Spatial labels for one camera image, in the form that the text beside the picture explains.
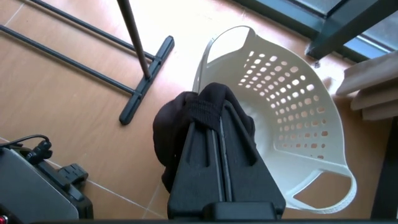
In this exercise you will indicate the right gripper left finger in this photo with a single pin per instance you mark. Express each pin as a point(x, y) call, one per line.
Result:
point(196, 186)

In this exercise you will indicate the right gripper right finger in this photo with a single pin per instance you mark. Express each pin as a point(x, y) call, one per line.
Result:
point(255, 186)

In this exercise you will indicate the black garment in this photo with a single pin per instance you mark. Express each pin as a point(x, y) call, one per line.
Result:
point(174, 124)

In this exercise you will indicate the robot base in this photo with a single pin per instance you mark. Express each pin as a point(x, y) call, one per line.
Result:
point(31, 186)

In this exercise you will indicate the white laundry basket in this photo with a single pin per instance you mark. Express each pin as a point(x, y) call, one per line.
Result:
point(295, 93)

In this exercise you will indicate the black clothes rack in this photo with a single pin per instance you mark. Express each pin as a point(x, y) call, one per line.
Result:
point(146, 77)

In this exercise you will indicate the beige curtain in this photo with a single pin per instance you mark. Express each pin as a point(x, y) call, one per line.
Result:
point(373, 84)

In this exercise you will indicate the window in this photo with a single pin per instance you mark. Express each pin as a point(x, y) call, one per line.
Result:
point(342, 25)

